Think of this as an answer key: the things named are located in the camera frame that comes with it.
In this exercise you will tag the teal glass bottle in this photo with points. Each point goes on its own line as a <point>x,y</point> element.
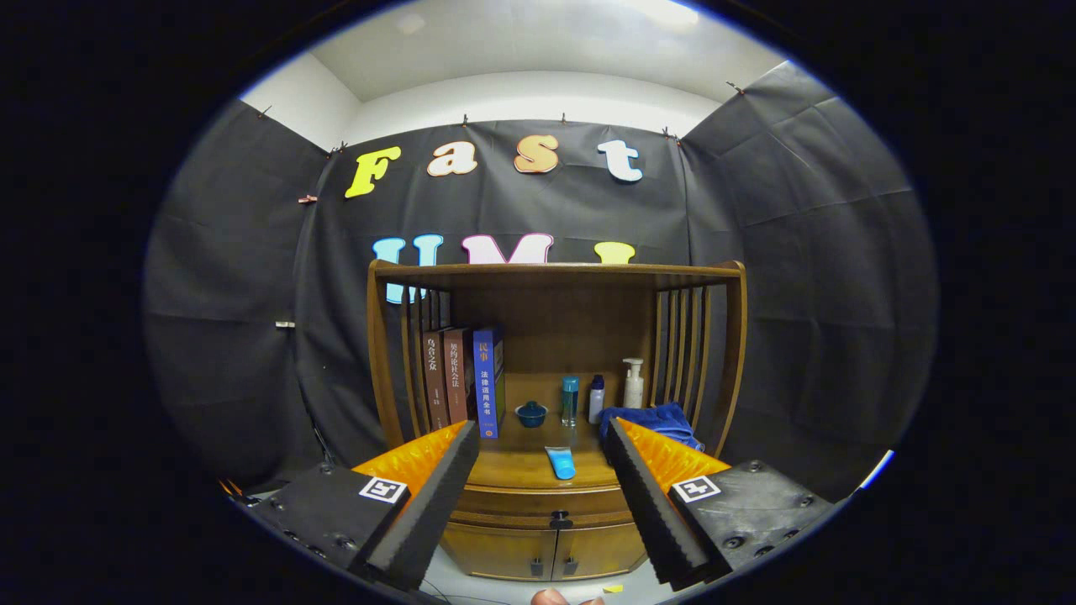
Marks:
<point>570,403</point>

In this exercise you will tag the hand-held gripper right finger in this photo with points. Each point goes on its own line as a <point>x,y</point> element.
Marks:
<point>647,512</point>

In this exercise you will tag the dark brown book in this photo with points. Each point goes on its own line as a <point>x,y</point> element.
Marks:
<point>434,378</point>

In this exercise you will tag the wooden cabinet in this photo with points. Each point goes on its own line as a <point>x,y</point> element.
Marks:
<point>555,319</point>

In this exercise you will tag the wooden cabinet door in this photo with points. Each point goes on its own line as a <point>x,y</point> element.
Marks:
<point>597,550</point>
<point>496,550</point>

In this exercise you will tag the blue towel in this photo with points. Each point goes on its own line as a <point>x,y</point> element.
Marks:
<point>664,418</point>

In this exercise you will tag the black backdrop cloth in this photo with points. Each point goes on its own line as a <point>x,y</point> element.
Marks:
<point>799,294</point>

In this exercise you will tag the white pump bottle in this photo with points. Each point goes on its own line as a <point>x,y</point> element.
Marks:
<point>633,391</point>

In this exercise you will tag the light brown book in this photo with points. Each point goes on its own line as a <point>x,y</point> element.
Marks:
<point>457,374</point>

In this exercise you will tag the wooden drawer with black knob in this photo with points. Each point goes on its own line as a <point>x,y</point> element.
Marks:
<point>521,504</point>

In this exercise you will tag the wooden countertop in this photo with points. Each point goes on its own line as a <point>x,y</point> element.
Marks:
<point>521,462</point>

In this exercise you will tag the blue book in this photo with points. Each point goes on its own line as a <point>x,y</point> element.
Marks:
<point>485,382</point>

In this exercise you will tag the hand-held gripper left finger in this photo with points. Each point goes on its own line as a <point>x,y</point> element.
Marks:
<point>433,512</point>

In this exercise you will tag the blue cosmetic tube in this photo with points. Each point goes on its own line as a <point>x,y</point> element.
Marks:
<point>561,464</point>

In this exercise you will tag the white bottle with dark cap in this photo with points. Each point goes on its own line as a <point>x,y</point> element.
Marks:
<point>596,403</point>

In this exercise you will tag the blue lidded teacup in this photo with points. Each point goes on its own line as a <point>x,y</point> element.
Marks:
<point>531,414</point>

